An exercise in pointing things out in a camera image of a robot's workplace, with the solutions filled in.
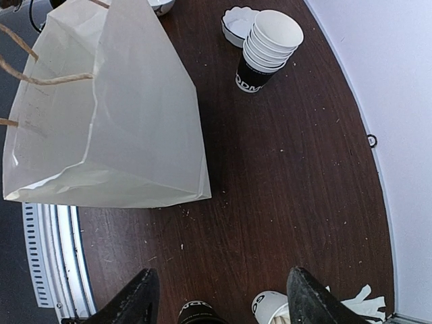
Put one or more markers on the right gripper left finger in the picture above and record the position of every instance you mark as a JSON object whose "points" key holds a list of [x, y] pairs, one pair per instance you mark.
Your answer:
{"points": [[137, 302]]}

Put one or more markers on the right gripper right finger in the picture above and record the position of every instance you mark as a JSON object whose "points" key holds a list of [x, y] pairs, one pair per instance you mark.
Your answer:
{"points": [[310, 302]]}

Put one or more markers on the black paper coffee cup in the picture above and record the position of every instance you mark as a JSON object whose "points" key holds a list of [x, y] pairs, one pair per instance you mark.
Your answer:
{"points": [[197, 311]]}

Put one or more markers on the cream paper bag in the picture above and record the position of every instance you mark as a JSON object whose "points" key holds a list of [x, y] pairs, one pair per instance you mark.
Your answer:
{"points": [[105, 114]]}

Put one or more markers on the white cup holding straws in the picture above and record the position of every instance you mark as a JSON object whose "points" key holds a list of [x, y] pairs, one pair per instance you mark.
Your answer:
{"points": [[270, 307]]}

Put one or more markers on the stack of paper cups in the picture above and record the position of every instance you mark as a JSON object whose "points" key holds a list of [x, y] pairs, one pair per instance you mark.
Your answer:
{"points": [[271, 40]]}

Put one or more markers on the white scalloped bowl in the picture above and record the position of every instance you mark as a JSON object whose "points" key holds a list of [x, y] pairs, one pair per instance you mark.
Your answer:
{"points": [[236, 24]]}

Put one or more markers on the white round bowl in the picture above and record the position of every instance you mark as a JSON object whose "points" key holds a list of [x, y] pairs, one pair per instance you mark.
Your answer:
{"points": [[161, 7]]}

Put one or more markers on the aluminium front rail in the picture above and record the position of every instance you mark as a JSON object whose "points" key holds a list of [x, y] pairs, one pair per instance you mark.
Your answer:
{"points": [[56, 260]]}

